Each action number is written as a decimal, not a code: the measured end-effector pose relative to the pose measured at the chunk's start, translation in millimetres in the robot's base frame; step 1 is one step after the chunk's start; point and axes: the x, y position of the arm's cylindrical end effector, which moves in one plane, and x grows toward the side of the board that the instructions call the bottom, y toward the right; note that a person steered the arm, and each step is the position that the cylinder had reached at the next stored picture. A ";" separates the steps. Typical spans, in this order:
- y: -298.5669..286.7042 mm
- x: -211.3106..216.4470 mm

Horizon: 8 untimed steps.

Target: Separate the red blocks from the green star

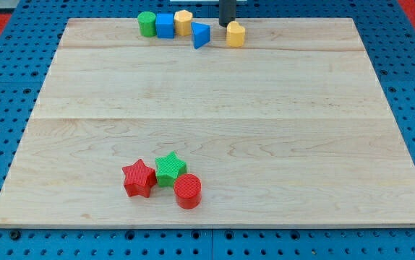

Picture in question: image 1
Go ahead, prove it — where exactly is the green star block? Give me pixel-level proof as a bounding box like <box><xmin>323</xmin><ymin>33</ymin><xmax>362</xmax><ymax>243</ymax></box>
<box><xmin>155</xmin><ymin>151</ymin><xmax>187</xmax><ymax>187</ymax></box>

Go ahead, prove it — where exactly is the red star block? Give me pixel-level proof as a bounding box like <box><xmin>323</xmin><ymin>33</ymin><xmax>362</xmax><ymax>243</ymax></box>
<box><xmin>122</xmin><ymin>159</ymin><xmax>157</xmax><ymax>198</ymax></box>

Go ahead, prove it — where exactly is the red cylinder block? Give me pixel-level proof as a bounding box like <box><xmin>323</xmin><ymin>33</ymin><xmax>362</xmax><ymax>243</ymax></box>
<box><xmin>174</xmin><ymin>173</ymin><xmax>202</xmax><ymax>209</ymax></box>

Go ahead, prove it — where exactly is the wooden board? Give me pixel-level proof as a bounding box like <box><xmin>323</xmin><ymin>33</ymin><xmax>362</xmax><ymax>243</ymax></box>
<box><xmin>0</xmin><ymin>18</ymin><xmax>415</xmax><ymax>229</ymax></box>

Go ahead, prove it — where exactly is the blue triangle block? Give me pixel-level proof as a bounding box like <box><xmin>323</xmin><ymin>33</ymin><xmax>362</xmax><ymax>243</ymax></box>
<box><xmin>191</xmin><ymin>22</ymin><xmax>210</xmax><ymax>49</ymax></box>

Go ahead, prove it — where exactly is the yellow heart block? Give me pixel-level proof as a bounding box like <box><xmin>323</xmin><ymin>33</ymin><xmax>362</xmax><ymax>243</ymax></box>
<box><xmin>226</xmin><ymin>21</ymin><xmax>246</xmax><ymax>48</ymax></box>

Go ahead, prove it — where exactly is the yellow hexagon block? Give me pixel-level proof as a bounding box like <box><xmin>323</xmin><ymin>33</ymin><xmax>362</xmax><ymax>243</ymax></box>
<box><xmin>174</xmin><ymin>9</ymin><xmax>193</xmax><ymax>36</ymax></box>

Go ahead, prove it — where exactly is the blue cube block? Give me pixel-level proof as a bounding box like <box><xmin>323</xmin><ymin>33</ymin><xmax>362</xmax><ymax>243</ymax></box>
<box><xmin>155</xmin><ymin>13</ymin><xmax>175</xmax><ymax>39</ymax></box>

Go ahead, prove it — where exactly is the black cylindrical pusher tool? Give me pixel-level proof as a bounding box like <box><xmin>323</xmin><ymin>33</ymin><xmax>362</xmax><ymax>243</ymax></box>
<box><xmin>218</xmin><ymin>0</ymin><xmax>236</xmax><ymax>27</ymax></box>

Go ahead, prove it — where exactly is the green cylinder block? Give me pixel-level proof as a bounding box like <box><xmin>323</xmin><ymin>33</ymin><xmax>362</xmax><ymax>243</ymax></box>
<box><xmin>137</xmin><ymin>11</ymin><xmax>157</xmax><ymax>38</ymax></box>

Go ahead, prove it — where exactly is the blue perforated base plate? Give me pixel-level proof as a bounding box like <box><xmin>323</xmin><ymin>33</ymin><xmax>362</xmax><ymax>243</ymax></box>
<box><xmin>0</xmin><ymin>1</ymin><xmax>415</xmax><ymax>259</ymax></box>

